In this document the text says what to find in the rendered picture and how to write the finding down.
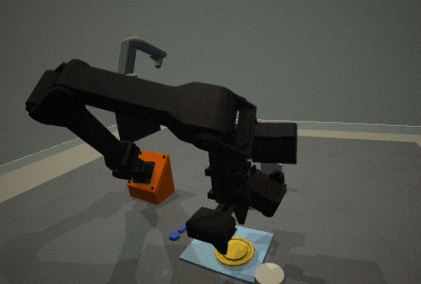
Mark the yellow plate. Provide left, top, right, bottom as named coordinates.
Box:
left=214, top=237, right=255, bottom=266

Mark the light blue mat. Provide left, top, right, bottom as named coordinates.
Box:
left=179, top=225, right=274, bottom=284

